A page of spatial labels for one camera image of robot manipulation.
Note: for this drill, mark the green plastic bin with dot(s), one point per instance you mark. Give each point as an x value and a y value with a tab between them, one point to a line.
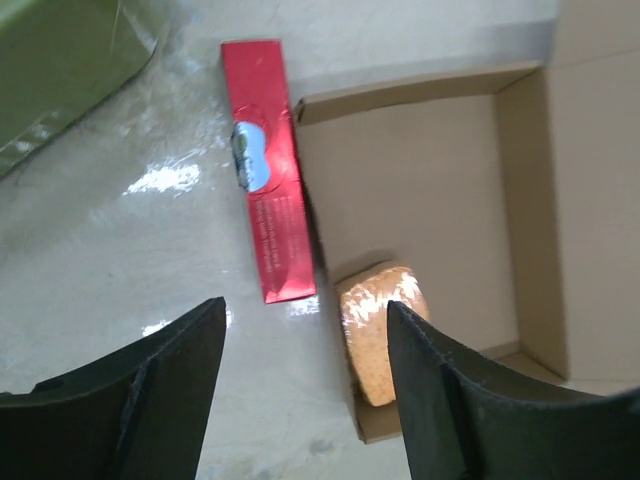
59	59

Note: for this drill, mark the brown cardboard box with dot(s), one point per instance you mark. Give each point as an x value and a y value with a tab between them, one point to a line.
512	192

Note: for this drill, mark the red snack bar package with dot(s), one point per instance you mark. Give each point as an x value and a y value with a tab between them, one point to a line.
264	151

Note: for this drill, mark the orange sponge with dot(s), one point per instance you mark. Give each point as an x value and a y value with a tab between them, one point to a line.
363	300

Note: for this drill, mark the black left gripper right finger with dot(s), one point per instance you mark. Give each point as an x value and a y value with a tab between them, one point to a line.
465	416

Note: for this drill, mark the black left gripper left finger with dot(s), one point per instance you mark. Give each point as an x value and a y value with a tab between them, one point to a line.
140	412

